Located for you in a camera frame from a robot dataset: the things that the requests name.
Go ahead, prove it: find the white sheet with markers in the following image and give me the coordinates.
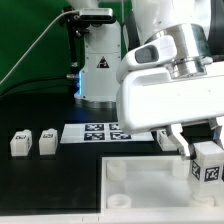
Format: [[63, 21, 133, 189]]
[[61, 122, 153, 144]]

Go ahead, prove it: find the black cable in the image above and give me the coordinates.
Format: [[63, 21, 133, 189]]
[[0, 77, 76, 98]]

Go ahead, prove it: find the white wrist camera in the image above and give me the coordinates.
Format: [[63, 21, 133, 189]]
[[116, 35, 177, 83]]

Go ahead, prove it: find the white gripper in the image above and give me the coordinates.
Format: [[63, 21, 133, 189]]
[[117, 62, 224, 160]]

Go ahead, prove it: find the black camera on stand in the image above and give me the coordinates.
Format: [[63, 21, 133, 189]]
[[79, 8, 113, 22]]

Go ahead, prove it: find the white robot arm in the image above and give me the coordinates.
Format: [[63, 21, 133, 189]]
[[68, 0, 224, 159]]

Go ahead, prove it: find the white square tabletop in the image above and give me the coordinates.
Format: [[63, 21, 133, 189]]
[[101, 156, 224, 210]]

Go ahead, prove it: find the grey cable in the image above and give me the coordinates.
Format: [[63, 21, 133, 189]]
[[0, 9, 81, 86]]

